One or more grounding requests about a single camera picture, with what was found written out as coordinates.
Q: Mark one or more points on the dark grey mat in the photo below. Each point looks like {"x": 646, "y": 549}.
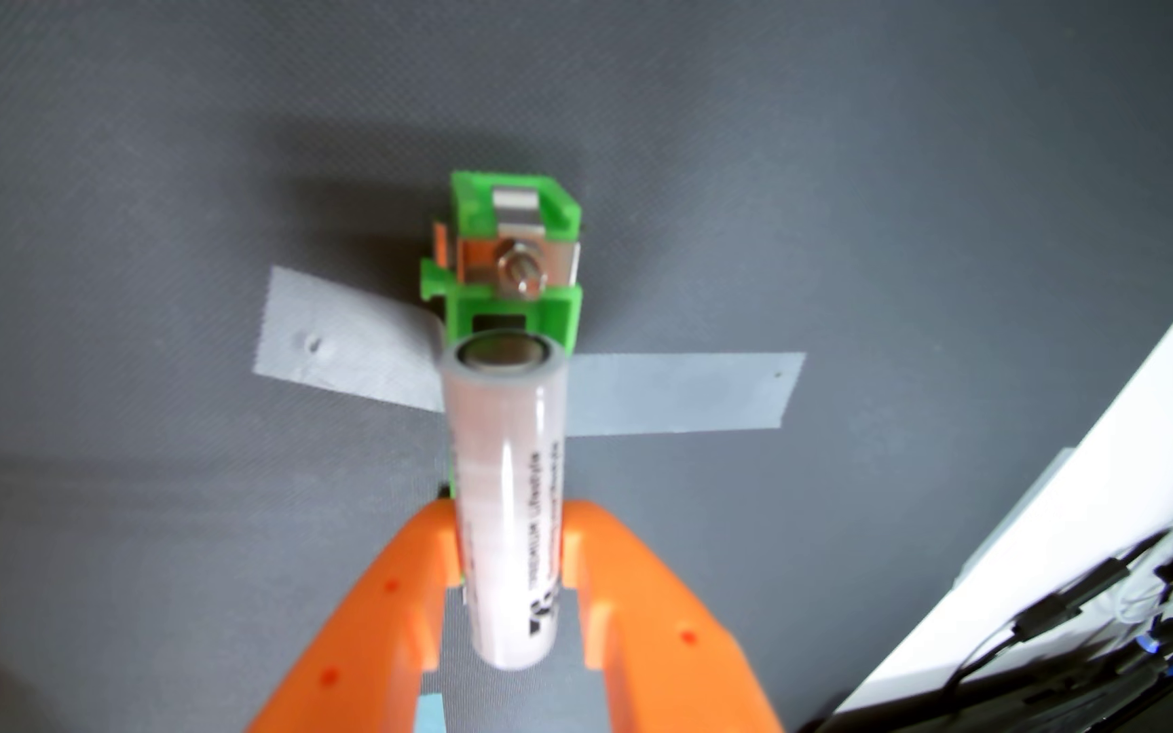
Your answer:
{"x": 138, "y": 305}

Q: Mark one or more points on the white cylindrical battery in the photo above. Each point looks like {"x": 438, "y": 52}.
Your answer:
{"x": 503, "y": 489}

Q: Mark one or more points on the grey tape strip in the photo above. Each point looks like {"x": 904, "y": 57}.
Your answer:
{"x": 342, "y": 341}
{"x": 688, "y": 394}

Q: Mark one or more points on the light blue tape square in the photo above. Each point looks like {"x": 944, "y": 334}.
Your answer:
{"x": 431, "y": 716}

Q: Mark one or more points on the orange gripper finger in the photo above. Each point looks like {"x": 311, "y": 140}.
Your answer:
{"x": 663, "y": 641}
{"x": 368, "y": 641}

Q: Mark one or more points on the green battery holder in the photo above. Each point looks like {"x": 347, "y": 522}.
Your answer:
{"x": 561, "y": 316}

